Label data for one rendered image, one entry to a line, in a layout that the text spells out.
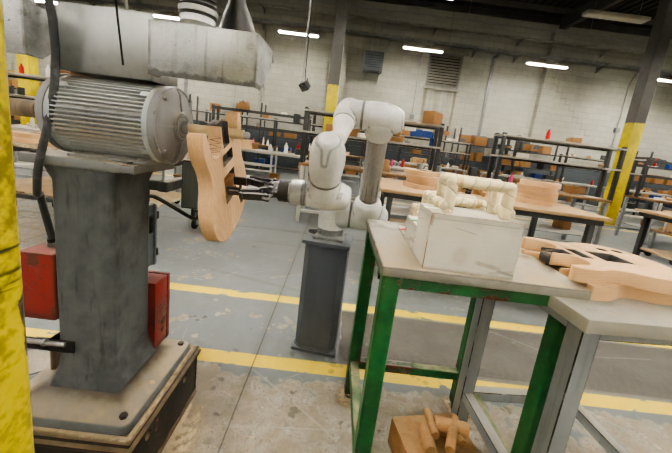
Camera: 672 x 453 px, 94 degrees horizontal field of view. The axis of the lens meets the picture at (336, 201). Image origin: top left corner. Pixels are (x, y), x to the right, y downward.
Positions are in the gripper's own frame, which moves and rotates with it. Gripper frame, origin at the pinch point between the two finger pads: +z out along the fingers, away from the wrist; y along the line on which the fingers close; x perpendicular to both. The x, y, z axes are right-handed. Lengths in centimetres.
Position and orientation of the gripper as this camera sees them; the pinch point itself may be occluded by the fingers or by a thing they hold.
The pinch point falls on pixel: (231, 185)
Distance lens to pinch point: 114.6
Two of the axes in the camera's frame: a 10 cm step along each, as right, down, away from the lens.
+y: 0.4, -4.9, 8.7
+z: -9.9, -1.1, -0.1
